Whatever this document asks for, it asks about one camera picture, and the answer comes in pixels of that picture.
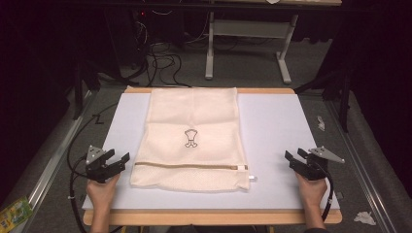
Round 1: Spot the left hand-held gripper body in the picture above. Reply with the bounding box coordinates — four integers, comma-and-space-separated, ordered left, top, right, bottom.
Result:
85, 145, 126, 184

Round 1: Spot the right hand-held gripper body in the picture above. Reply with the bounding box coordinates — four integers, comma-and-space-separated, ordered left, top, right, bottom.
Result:
291, 146, 346, 182

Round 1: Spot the cream mesh laundry bag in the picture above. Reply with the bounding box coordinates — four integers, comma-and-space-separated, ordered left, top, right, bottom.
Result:
129, 86, 258, 193

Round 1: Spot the person's left hand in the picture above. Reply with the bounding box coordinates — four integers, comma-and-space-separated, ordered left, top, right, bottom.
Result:
86, 173, 121, 209

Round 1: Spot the person's right hand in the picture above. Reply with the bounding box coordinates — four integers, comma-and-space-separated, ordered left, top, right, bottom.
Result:
294, 171, 329, 209

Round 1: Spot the white table mat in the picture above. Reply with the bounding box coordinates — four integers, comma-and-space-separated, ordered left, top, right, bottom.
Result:
81, 92, 341, 211

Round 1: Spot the black metal stand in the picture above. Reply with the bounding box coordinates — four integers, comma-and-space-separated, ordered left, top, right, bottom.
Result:
71, 59, 102, 121
293, 66, 354, 134

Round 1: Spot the large crumpled white tissue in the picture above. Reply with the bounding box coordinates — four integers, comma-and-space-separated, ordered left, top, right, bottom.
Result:
353, 211, 378, 227

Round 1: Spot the green yellow packet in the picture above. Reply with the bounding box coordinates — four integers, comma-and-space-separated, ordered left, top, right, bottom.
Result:
0, 196, 35, 233

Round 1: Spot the wooden table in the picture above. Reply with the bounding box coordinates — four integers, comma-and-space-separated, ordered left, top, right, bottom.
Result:
83, 86, 344, 226

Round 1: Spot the light wooden desk top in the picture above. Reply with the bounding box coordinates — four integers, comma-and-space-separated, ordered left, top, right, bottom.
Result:
209, 0, 343, 7

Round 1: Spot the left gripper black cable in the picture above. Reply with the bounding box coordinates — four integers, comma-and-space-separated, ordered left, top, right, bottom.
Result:
67, 154, 89, 233

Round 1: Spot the thin black floor cable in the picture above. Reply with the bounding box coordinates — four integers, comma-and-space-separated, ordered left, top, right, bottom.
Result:
66, 102, 120, 163

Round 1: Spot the silver metal floor rail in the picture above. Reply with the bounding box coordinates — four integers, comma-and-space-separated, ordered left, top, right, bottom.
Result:
17, 89, 95, 233
325, 99, 392, 233

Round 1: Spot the bundle of black floor cables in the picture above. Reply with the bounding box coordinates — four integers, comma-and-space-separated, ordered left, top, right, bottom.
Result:
127, 18, 192, 89

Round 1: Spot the white metal desk frame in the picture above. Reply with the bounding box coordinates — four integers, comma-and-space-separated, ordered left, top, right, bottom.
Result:
204, 12, 299, 85

